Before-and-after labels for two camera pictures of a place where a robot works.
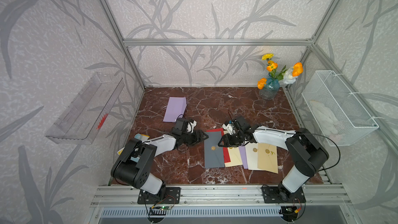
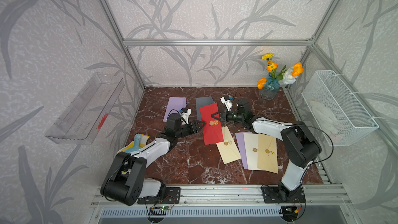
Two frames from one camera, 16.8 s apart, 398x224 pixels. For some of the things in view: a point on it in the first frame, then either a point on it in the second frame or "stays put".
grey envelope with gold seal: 213,153 → 201,101
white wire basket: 340,116 stays put
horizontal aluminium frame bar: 265,42 stays put
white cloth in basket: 328,124 stays put
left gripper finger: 201,136 → 200,124
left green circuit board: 162,207 stays put
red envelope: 226,155 → 212,129
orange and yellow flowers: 289,75 stays put
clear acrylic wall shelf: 82,120 stays put
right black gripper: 226,141 → 216,113
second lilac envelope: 243,156 stays put
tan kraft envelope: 267,157 stays put
